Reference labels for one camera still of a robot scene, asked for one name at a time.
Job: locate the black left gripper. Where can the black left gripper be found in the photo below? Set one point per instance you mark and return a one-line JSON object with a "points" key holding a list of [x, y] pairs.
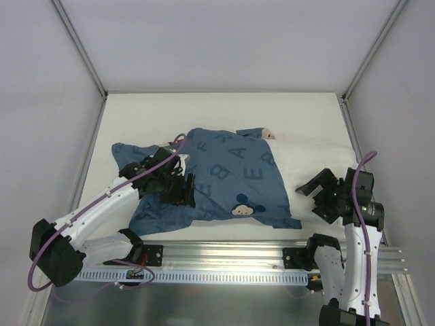
{"points": [[187, 189]]}

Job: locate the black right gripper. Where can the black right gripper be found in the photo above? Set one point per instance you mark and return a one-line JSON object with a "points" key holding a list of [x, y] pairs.
{"points": [[325, 198]]}

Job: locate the white pillow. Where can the white pillow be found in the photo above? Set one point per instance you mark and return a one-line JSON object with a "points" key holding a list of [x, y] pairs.
{"points": [[298, 163]]}

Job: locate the blue cartoon print pillowcase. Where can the blue cartoon print pillowcase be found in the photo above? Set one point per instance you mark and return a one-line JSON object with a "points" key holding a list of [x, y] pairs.
{"points": [[235, 177]]}

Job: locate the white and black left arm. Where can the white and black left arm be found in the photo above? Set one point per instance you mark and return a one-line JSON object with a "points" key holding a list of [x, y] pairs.
{"points": [[61, 249]]}

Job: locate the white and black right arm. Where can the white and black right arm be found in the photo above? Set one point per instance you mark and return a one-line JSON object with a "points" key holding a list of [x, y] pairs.
{"points": [[349, 279]]}

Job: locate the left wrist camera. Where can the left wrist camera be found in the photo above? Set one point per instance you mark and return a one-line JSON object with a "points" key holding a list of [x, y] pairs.
{"points": [[178, 163]]}

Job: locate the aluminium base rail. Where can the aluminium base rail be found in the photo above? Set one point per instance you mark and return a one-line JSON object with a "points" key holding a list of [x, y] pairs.
{"points": [[255, 256]]}

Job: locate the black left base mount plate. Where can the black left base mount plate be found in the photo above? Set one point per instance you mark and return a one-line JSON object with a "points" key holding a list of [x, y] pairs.
{"points": [[146, 255]]}

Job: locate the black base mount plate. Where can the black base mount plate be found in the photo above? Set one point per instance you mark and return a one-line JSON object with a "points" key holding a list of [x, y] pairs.
{"points": [[298, 259], [146, 255]]}

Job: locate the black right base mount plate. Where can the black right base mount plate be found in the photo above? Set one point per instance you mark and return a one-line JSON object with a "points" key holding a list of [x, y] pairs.
{"points": [[298, 259]]}

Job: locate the white slotted cable duct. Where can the white slotted cable duct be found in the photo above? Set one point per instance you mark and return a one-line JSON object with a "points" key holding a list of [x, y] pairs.
{"points": [[127, 275]]}

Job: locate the right aluminium frame post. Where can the right aluminium frame post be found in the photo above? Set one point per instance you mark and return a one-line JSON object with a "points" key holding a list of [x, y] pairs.
{"points": [[382, 35]]}

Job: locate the aluminium frame post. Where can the aluminium frame post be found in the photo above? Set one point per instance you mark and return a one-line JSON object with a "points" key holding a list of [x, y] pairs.
{"points": [[382, 35], [73, 35]]}

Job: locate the left aluminium frame post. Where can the left aluminium frame post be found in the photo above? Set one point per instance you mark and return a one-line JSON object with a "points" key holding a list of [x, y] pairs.
{"points": [[73, 35]]}

